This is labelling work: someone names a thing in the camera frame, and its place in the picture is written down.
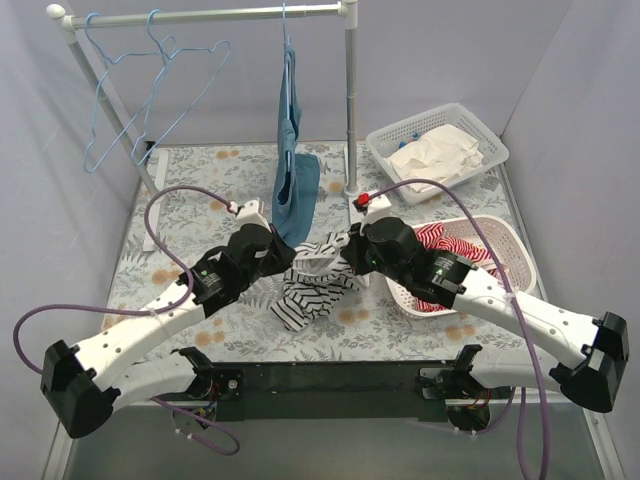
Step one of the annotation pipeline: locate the blue hanging garment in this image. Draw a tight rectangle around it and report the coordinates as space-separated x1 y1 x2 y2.
272 45 320 248

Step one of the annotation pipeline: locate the floral table cloth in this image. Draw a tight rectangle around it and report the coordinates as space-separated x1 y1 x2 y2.
108 144 524 362

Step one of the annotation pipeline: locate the small blue object in basket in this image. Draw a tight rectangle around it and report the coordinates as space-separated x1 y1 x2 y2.
398 132 421 149

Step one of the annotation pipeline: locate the white plastic laundry basket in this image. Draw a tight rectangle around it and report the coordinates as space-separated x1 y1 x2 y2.
386 215 537 320

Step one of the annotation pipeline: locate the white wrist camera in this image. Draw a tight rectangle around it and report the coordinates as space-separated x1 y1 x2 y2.
236 199 271 231
354 193 392 225

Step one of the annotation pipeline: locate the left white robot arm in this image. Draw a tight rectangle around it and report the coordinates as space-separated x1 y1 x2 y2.
40 224 296 439

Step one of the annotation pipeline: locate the red white striped garment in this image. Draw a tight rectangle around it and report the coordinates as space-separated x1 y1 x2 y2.
410 222 503 313

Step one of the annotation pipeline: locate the light blue wire hanger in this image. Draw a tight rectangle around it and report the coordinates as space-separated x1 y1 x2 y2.
83 9 176 174

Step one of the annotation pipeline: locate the black white striped tank top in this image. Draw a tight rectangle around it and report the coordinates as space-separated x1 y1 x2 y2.
270 233 363 332

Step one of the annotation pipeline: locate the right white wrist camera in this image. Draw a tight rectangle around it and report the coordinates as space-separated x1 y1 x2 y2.
354 193 392 225

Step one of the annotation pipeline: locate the white basket at back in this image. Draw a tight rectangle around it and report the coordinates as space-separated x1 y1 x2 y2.
366 103 509 187

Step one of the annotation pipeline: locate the blue hanger holding garment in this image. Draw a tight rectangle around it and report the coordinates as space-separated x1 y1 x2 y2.
282 1 291 79

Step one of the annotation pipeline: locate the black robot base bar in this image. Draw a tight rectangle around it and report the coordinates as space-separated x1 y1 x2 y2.
154 357 506 424

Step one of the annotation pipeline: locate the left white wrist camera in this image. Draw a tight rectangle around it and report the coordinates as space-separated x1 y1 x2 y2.
236 199 271 231

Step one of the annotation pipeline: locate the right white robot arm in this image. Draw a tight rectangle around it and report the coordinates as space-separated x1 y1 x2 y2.
340 217 629 413

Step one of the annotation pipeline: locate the grey white clothes rack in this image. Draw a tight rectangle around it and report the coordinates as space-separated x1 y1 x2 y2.
45 0 362 252

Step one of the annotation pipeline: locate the cream white cloth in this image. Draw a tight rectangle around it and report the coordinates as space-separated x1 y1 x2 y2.
387 124 484 183

